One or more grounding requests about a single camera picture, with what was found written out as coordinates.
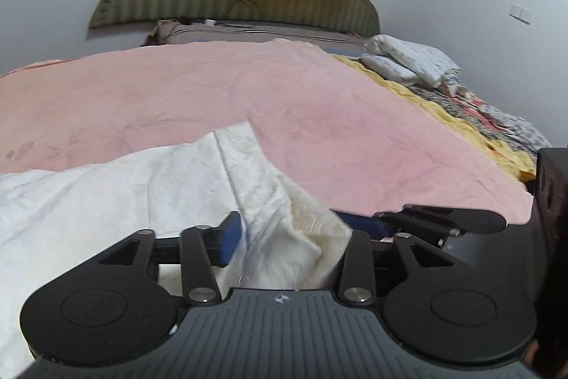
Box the grey brown pillow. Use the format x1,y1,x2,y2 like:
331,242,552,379
143,18,370,48

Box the white pants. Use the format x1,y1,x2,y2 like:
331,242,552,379
0,119,356,364

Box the pink blanket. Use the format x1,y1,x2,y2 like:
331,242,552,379
0,38,534,229

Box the floral patterned quilt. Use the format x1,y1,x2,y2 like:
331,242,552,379
407,80,553,151

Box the black cable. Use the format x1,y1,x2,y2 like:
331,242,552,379
177,0,358,41

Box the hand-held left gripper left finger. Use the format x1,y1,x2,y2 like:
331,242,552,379
95,209,244,307

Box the yellow blanket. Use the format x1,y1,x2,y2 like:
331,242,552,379
329,53,539,184

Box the white patterned pillow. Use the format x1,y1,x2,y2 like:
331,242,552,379
360,34,463,87

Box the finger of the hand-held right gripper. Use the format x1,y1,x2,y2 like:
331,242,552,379
330,204,463,240

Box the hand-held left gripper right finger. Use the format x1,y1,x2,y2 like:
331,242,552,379
338,228,450,307

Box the white wall switch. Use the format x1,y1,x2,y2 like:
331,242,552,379
508,3,534,25

